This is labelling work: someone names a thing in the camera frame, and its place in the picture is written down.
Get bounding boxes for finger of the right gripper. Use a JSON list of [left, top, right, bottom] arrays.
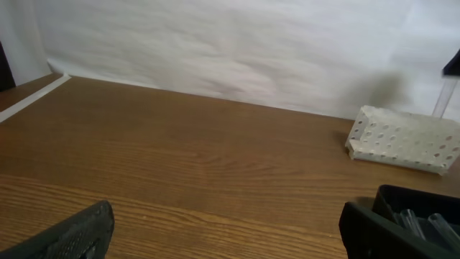
[[441, 48, 460, 78]]

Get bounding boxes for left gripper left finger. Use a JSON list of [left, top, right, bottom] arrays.
[[0, 199, 116, 259]]

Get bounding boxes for white test tube rack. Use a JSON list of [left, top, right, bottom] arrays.
[[344, 104, 460, 177]]

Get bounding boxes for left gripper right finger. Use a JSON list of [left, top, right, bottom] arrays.
[[338, 201, 460, 259]]

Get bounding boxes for black tray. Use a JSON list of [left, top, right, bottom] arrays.
[[371, 183, 460, 255]]

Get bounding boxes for clear test tube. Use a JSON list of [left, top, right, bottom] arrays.
[[431, 75, 460, 119], [426, 212, 460, 253], [400, 208, 428, 241]]

